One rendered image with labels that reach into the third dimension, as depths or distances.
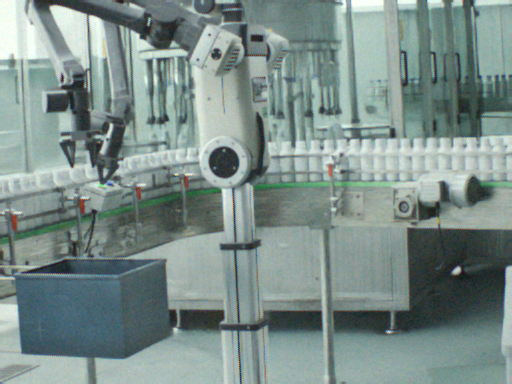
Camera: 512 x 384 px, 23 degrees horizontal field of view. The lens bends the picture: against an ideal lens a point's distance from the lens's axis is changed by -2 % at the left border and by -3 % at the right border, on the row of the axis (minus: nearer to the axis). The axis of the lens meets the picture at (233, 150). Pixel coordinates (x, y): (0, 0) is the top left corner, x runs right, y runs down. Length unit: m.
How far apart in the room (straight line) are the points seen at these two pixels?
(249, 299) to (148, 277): 0.57
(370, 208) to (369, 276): 1.91
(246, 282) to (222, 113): 0.52
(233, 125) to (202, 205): 1.38
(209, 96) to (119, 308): 0.84
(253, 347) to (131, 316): 0.70
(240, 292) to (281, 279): 3.26
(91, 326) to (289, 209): 2.11
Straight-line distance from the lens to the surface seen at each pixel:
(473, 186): 4.87
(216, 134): 3.87
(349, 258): 7.08
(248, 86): 3.84
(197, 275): 7.37
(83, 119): 3.43
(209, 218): 5.22
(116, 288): 3.30
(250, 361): 3.98
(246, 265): 3.93
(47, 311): 3.40
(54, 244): 4.14
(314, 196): 5.30
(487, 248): 8.86
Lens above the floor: 1.42
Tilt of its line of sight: 3 degrees down
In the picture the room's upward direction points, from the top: 3 degrees counter-clockwise
